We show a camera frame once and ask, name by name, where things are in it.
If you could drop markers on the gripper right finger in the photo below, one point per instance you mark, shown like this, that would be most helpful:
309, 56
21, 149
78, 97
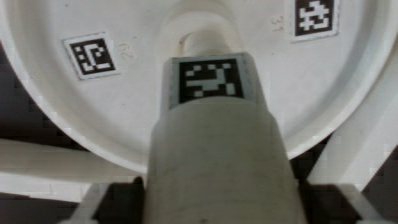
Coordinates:
336, 205

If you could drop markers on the white round table top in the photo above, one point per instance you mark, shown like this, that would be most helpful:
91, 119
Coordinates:
89, 46

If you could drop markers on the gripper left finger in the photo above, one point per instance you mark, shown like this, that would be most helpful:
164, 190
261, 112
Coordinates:
112, 205

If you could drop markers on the white cylindrical table leg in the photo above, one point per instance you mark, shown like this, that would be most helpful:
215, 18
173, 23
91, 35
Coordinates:
220, 179

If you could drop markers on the white front fence rail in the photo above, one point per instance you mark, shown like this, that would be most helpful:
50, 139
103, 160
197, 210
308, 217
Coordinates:
52, 173

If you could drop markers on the white fence rail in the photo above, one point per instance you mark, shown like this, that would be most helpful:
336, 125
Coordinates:
52, 173
364, 139

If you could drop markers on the white right fence rail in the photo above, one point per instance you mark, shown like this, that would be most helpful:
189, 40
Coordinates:
364, 139

